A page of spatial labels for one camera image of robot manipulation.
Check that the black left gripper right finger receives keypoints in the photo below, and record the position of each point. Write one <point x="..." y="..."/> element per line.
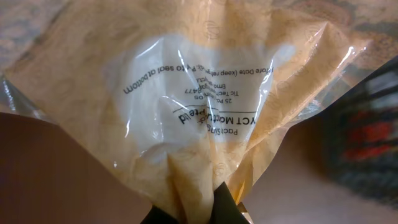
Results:
<point x="224" y="210"/>

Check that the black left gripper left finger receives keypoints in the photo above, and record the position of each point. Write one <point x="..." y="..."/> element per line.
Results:
<point x="158" y="216"/>

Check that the tan clear plastic bag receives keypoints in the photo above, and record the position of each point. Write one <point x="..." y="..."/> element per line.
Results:
<point x="171" y="96"/>

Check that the grey plastic basket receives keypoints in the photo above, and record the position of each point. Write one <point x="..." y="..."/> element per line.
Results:
<point x="360" y="137"/>

